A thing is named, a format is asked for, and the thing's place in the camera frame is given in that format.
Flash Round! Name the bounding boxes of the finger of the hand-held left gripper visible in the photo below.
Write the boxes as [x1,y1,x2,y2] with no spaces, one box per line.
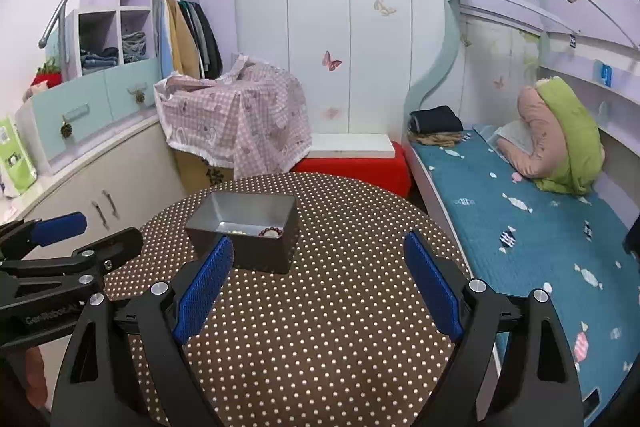
[0,212,88,258]
[0,227,144,303]

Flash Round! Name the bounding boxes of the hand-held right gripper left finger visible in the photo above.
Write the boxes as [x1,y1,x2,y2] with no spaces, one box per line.
[50,234,236,427]

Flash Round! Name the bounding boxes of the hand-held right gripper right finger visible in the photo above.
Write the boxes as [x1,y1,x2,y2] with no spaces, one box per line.
[402,231,586,427]

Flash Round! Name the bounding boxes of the metal tin box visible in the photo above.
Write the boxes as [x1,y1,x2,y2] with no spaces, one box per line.
[185,192,301,275]

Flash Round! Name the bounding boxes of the person's left forearm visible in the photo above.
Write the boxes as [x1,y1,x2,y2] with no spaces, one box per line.
[24,349,49,413]

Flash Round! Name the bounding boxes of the green bag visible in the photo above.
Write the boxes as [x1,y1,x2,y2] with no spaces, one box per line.
[0,117,38,198]

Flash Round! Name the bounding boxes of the blue printed bed sheet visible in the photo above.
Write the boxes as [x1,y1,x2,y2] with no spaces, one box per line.
[410,124,640,425]

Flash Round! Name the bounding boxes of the cream cabinet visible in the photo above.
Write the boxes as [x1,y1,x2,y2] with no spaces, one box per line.
[15,114,188,233]

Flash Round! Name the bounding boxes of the cardboard box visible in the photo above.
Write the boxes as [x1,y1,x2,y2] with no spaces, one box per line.
[172,147,236,192]

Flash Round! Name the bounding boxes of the brown polka dot tablecloth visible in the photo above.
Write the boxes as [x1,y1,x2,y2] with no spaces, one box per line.
[102,172,501,427]

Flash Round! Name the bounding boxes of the red stool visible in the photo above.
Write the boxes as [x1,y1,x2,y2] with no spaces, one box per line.
[290,142,412,198]

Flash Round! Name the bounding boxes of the teal drawer unit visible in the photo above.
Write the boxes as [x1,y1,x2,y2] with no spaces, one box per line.
[15,57,163,175]

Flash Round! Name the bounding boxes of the tan folded clothes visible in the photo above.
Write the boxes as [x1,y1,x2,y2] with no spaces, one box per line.
[412,132,466,148]

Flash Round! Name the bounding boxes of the red and green toy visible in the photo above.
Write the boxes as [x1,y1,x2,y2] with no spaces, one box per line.
[32,59,63,88]

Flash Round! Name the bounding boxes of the flat white box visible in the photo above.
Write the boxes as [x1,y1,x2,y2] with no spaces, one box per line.
[305,133,396,160]

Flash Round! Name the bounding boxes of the dark folded clothes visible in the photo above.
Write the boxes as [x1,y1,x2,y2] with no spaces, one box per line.
[407,106,464,135]

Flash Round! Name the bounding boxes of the white pillow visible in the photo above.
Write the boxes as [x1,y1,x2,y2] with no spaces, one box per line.
[492,122,533,155]

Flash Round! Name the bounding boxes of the pink checked cloth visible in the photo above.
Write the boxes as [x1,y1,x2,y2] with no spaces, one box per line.
[154,53,312,180]

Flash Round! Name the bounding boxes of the dark cloth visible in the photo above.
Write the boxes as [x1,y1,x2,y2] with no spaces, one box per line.
[622,214,640,254]

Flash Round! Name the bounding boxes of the pink and green pillow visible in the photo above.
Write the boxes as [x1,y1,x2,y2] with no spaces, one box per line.
[495,77,606,196]

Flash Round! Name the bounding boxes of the light blue hanging garment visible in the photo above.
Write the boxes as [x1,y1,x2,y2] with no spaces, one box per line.
[152,0,173,78]

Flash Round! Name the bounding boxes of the tan hanging garment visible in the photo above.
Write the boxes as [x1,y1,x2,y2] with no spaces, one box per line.
[166,0,201,80]

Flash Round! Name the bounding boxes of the black hanging garment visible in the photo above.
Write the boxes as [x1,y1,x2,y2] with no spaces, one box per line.
[192,2,223,80]

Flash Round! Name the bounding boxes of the white wardrobe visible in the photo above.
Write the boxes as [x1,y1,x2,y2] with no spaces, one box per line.
[232,0,461,138]

